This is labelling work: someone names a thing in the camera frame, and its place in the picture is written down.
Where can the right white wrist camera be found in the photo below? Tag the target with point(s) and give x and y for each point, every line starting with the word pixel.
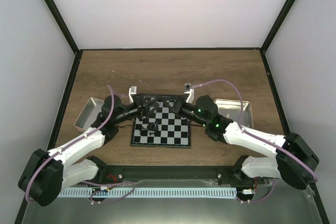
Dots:
pixel 189 92

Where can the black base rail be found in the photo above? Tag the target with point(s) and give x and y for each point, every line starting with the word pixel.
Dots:
pixel 223 175

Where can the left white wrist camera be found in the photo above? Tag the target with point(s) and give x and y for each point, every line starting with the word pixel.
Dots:
pixel 132 93

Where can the pink plastic tray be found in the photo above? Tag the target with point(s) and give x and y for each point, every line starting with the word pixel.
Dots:
pixel 88 114

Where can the black and white chessboard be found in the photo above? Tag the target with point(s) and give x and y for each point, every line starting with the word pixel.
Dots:
pixel 175 131

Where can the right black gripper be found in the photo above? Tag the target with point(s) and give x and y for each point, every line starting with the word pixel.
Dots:
pixel 179 103

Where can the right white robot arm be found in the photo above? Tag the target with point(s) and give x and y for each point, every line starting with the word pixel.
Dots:
pixel 287 157

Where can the light blue cable duct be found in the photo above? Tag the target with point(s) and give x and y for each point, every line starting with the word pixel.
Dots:
pixel 87 192

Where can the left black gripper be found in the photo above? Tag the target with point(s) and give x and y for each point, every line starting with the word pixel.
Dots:
pixel 142 105

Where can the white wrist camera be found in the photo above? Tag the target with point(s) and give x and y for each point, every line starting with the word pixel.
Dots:
pixel 132 93
pixel 189 92

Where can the pile of black chess pieces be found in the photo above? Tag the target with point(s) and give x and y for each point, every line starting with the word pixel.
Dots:
pixel 151 129

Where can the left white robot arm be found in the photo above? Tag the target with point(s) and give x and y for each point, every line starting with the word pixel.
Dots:
pixel 49 172

